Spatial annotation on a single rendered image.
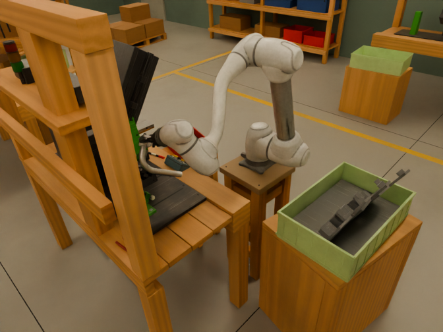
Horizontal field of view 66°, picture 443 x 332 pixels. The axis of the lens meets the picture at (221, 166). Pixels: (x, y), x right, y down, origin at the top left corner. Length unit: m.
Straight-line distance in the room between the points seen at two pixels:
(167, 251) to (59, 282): 1.41
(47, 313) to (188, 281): 0.97
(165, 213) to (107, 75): 0.95
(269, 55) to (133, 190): 0.81
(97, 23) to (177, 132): 0.51
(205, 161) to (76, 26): 0.71
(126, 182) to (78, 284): 1.71
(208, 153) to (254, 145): 0.64
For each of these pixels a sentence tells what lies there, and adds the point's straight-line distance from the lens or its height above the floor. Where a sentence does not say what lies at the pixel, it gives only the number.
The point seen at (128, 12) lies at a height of 0.65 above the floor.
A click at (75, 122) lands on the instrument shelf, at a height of 1.53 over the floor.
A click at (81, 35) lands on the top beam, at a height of 1.90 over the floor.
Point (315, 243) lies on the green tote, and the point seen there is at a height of 0.91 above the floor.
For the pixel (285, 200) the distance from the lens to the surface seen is 2.34.
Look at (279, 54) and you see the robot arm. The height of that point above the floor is 1.67.
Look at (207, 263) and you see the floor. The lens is 2.75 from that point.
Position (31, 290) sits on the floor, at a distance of 2.99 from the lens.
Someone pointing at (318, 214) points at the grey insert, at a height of 0.85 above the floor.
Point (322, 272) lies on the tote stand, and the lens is 1.73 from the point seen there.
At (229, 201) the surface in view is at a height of 0.90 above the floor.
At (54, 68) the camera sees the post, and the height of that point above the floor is 1.72.
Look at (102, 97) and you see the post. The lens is 1.08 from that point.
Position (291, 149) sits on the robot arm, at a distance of 1.89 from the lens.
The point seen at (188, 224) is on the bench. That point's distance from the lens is 1.78.
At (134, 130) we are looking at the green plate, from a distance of 1.99.
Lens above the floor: 2.12
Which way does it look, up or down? 35 degrees down
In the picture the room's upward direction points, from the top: 2 degrees counter-clockwise
